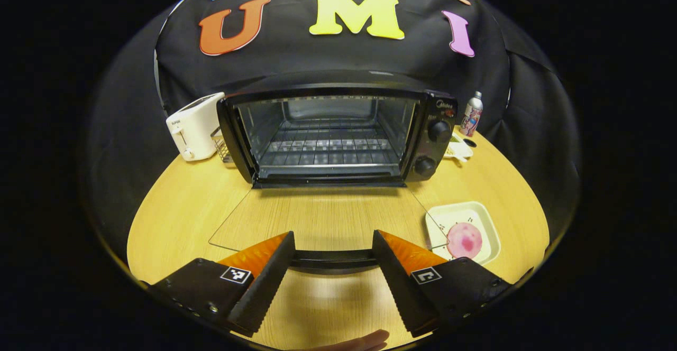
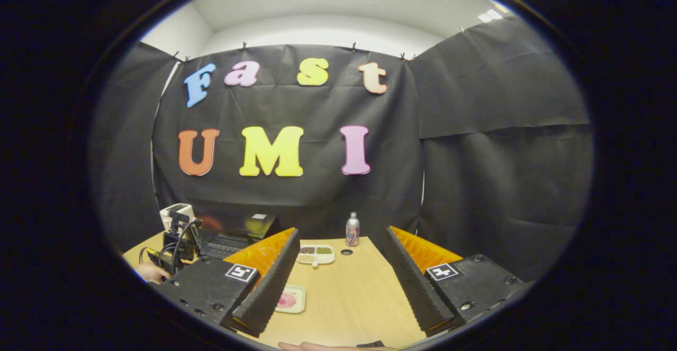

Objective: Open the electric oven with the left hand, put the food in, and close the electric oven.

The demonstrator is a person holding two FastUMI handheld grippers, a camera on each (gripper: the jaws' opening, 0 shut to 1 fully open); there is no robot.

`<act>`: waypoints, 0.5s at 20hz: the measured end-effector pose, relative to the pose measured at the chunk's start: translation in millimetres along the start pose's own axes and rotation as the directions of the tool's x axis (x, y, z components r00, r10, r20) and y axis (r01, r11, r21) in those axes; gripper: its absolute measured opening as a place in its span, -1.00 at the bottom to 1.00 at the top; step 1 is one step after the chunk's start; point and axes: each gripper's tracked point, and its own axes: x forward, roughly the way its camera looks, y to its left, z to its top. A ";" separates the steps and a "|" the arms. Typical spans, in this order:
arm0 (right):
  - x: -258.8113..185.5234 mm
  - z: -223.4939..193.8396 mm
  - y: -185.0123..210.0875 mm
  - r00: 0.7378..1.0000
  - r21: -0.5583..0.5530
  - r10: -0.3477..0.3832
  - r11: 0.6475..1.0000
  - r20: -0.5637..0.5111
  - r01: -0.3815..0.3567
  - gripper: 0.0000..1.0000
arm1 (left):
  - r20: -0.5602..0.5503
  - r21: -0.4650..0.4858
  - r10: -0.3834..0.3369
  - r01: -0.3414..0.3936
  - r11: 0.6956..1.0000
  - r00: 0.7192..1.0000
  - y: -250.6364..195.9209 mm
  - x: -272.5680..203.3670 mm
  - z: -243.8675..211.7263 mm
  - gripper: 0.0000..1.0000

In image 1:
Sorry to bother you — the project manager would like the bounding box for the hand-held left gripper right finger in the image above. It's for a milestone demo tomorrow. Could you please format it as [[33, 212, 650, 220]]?
[[372, 229, 513, 338]]

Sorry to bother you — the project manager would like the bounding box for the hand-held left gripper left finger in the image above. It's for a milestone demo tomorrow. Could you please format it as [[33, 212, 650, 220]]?
[[150, 231, 296, 337]]

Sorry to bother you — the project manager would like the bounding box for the pink round ham slice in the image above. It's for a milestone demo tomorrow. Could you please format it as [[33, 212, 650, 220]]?
[[447, 222, 483, 259]]

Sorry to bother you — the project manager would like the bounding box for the white square plate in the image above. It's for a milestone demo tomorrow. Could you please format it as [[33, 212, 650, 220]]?
[[426, 201, 501, 266]]

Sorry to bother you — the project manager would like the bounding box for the black electric oven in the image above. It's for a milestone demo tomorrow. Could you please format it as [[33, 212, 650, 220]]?
[[208, 84, 459, 275]]

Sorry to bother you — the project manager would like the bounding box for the white divided tray of beans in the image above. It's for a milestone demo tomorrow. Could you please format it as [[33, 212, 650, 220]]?
[[443, 132, 474, 162]]

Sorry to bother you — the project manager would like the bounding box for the white toaster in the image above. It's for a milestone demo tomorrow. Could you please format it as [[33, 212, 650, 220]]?
[[166, 92, 225, 162]]

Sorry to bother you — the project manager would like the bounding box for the silver spray can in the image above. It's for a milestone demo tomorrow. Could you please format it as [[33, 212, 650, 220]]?
[[459, 91, 483, 138]]

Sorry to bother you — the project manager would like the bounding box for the black backdrop cloth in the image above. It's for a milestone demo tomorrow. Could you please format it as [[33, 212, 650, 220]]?
[[85, 0, 582, 267]]

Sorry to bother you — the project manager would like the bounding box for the small metal wire basket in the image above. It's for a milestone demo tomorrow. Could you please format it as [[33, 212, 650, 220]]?
[[211, 126, 234, 164]]

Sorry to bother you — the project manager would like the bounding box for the metal oven wire rack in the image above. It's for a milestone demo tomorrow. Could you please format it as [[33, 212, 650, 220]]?
[[259, 121, 400, 170]]

